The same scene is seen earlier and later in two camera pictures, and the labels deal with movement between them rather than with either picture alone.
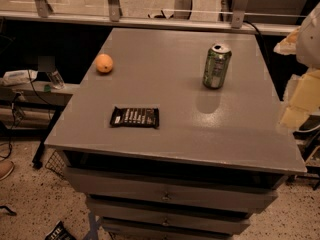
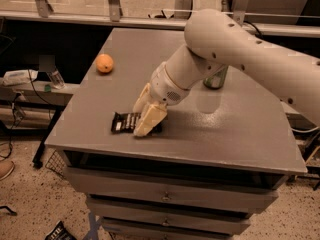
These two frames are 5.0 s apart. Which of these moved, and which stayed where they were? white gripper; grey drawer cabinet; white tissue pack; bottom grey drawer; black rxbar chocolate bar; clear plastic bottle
Moved: white gripper; black rxbar chocolate bar
Stayed: grey drawer cabinet; bottom grey drawer; white tissue pack; clear plastic bottle
